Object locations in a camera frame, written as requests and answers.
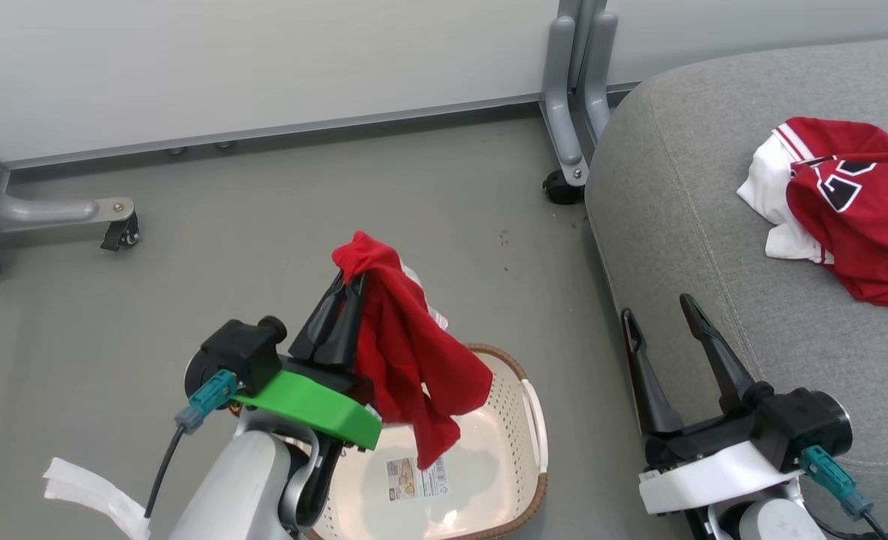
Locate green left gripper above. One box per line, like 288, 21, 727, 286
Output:
234, 271, 383, 451

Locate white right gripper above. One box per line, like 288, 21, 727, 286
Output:
622, 294, 805, 515

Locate red shorts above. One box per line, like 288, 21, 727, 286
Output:
331, 231, 494, 470

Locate red white sports jersey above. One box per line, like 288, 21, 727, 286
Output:
736, 116, 888, 311

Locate grey fabric sofa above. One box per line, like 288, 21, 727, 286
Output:
585, 36, 888, 540

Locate paper label in basket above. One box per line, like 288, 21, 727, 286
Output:
385, 456, 452, 503

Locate white laundry basket brown rim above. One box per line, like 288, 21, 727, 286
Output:
301, 343, 550, 540

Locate black caster wheel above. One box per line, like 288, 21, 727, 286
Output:
542, 169, 587, 206
100, 211, 141, 252

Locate grey upright partition leg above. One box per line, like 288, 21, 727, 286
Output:
585, 10, 620, 141
541, 16, 590, 188

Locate grey curved partition leg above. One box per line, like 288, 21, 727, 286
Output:
0, 159, 137, 233

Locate teal left camera connector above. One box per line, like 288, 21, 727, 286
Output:
174, 369, 239, 436

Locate teal camera connector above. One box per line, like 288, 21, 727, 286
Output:
800, 445, 875, 521
174, 369, 239, 436

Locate teal right camera connector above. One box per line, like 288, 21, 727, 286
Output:
800, 445, 875, 521

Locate grey partition bottom rail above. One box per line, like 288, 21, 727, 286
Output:
1, 81, 640, 170

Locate black left camera cable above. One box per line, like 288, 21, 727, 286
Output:
144, 424, 187, 520

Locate black camera cable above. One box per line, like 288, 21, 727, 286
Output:
811, 510, 888, 540
144, 424, 187, 520

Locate black right camera cable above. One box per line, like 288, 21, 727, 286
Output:
811, 510, 888, 540

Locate white fabric strap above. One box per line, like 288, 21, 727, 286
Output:
43, 457, 152, 540

